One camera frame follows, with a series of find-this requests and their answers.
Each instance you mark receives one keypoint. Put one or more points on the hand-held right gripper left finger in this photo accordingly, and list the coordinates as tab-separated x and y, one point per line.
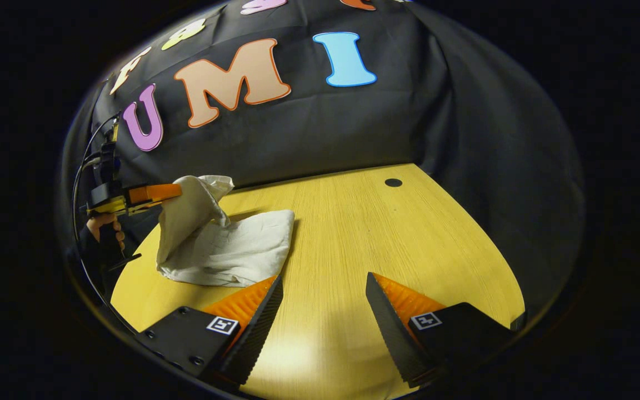
256	333

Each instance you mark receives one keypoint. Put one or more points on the black backdrop cloth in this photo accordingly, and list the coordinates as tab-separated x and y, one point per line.
353	128

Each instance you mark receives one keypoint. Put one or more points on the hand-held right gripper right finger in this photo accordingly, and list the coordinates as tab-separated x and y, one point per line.
395	333

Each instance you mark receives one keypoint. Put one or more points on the white jeans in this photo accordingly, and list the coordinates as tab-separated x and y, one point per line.
231	250

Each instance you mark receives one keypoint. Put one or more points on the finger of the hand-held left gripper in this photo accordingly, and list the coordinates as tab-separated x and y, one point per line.
156	193

